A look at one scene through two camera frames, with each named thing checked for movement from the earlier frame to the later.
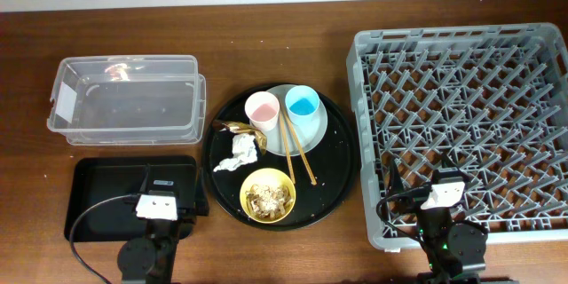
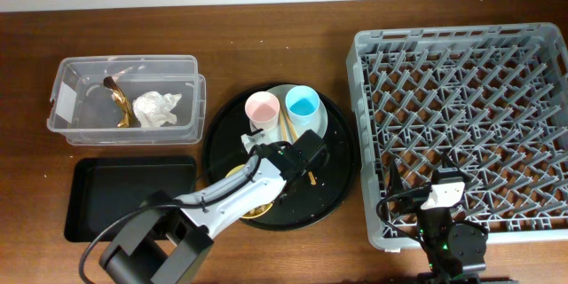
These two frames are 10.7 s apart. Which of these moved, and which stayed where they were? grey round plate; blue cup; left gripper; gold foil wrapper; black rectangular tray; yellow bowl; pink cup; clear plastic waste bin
Moved: yellow bowl; left gripper; gold foil wrapper
Stayed: black rectangular tray; clear plastic waste bin; pink cup; grey round plate; blue cup
